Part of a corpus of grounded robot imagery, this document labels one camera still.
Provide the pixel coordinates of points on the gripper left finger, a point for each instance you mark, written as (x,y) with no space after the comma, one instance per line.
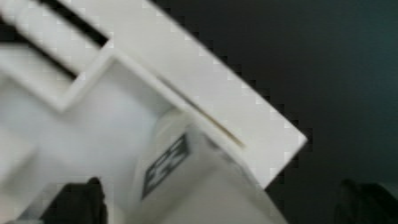
(78,207)

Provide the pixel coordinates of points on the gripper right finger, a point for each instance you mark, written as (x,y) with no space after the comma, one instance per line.
(366,203)

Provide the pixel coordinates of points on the white chair leg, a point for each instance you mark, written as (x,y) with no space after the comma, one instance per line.
(192,186)

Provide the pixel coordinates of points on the white L-shaped fence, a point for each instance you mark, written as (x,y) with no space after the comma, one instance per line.
(87,29)

